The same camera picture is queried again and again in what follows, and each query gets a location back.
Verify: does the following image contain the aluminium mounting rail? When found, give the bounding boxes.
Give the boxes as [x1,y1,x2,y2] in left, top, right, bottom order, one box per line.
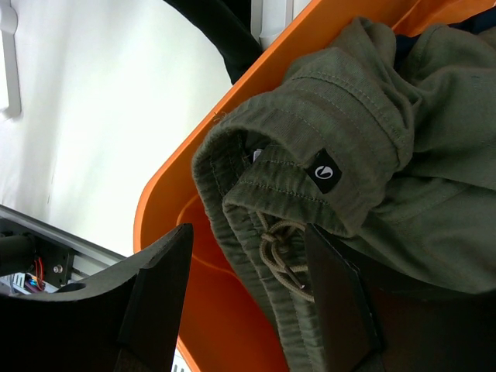
[1,206,125,284]

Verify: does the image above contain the orange plastic basket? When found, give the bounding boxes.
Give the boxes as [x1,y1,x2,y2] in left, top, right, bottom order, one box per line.
[133,1,493,371]

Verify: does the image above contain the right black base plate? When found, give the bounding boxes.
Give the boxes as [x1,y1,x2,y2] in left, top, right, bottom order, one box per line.
[31,249,74,288]

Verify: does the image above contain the white clothes rack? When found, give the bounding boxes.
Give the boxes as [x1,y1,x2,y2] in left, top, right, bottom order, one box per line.
[1,1,298,121]

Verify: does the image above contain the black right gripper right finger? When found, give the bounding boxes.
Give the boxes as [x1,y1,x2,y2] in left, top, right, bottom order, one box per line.
[305,225,495,371]

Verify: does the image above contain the navy blue shorts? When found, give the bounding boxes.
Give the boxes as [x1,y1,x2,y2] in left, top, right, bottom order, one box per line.
[393,7,495,72]

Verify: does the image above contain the black shorts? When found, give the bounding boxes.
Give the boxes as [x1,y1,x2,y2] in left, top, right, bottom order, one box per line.
[165,0,263,84]

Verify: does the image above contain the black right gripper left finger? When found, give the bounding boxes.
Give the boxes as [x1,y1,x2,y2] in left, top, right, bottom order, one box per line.
[1,224,193,371]

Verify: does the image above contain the olive green shorts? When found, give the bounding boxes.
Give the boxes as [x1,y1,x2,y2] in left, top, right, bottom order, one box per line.
[192,18,495,371]

